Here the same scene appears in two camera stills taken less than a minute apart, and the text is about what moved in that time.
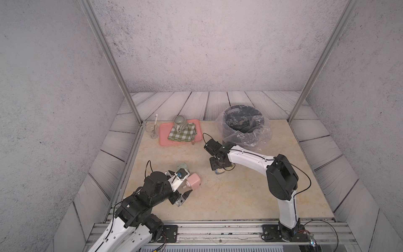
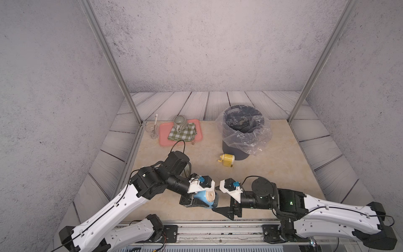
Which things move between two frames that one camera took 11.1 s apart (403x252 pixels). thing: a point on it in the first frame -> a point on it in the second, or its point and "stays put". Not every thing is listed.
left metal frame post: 87,8 stays put
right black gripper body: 214,163 -> 237,206
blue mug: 219,170 -> 208,197
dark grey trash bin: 243,125 stays put
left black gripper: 177,195 -> 188,200
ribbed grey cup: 180,123 stays put
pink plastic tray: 166,128 stays put
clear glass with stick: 152,128 stays put
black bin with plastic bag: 245,126 stays put
